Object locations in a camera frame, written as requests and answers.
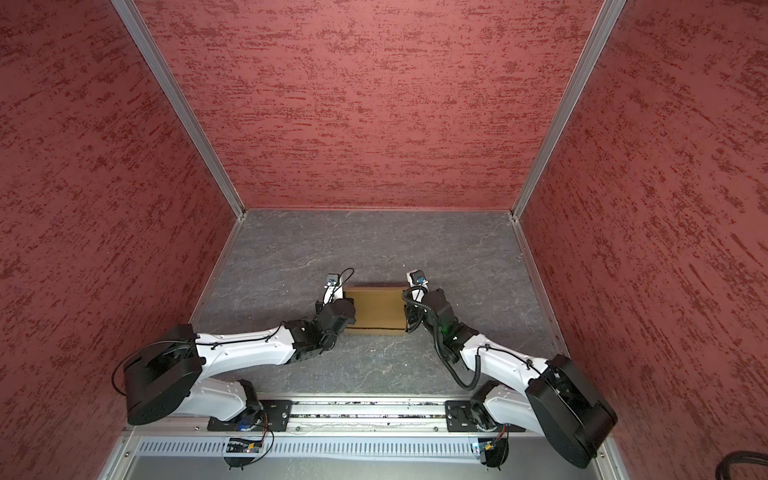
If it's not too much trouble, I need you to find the brown cardboard box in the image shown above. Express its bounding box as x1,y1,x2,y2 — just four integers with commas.
345,283,407,336

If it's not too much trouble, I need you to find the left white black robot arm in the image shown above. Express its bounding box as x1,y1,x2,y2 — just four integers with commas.
122,298,356,431

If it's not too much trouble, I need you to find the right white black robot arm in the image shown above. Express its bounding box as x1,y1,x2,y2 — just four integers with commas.
402,285,618,469

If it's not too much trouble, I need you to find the right small circuit board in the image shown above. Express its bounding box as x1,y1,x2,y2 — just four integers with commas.
477,439,502,455

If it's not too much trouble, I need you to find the small circuit board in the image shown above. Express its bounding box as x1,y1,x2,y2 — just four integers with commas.
477,439,502,455
225,438,264,455

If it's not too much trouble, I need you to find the left small circuit board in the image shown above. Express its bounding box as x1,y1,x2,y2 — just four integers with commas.
225,438,264,455

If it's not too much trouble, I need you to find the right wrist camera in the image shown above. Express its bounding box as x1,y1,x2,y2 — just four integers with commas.
407,269,428,292

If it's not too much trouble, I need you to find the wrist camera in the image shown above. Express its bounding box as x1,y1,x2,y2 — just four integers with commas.
322,273,343,305
407,269,428,292

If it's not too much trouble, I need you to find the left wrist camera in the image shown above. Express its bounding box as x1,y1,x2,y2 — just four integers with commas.
322,273,343,305

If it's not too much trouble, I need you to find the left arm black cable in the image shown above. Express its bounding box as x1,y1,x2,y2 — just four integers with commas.
110,266,356,398

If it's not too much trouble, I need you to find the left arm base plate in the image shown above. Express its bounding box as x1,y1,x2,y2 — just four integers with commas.
207,400,294,433

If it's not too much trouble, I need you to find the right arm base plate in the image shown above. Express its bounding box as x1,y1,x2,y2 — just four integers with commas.
444,400,503,433

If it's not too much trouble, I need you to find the aluminium front rail frame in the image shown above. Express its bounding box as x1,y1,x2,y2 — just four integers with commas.
100,394,628,479

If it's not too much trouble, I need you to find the black cable bundle corner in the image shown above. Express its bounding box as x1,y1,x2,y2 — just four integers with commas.
715,449,768,480

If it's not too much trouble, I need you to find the right aluminium corner post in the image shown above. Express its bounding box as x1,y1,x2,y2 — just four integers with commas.
511,0,626,222

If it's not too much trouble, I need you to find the aluminium corner post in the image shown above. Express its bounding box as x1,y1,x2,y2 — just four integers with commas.
111,0,247,221
511,0,626,222

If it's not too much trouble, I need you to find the left aluminium corner post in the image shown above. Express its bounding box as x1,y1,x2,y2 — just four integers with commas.
111,0,247,221

